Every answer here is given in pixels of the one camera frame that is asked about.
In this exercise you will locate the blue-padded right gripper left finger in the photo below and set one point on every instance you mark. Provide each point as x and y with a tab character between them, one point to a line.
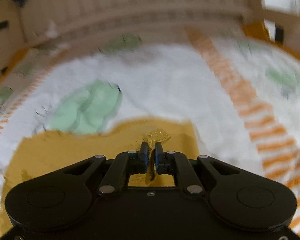
122	167

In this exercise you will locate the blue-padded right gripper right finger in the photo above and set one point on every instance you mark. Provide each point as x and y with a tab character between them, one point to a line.
177	164

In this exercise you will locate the mustard yellow knit sweater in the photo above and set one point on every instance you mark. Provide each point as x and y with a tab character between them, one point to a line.
52	150

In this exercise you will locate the white leaf-print duvet cover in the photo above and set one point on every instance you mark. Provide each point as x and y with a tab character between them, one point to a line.
241	95

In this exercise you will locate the orange fitted bed sheet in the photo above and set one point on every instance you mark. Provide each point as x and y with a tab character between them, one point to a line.
256	30

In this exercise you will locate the light wooden bed frame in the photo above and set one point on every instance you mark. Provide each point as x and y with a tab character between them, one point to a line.
42	21

